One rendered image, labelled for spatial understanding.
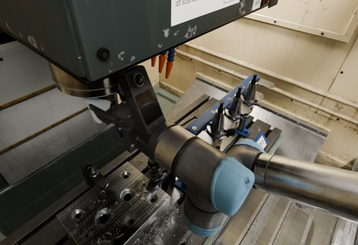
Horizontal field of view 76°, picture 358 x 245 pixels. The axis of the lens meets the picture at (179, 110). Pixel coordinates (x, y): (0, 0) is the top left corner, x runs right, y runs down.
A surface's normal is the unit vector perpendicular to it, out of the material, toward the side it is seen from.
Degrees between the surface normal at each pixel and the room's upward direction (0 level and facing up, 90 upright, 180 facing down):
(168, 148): 44
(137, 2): 90
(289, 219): 8
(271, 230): 8
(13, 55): 91
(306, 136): 24
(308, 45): 90
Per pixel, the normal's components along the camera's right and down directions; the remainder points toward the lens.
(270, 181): -0.72, 0.04
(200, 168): -0.35, -0.34
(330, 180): -0.53, -0.62
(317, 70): -0.65, 0.47
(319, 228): -0.19, -0.87
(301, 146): -0.23, -0.51
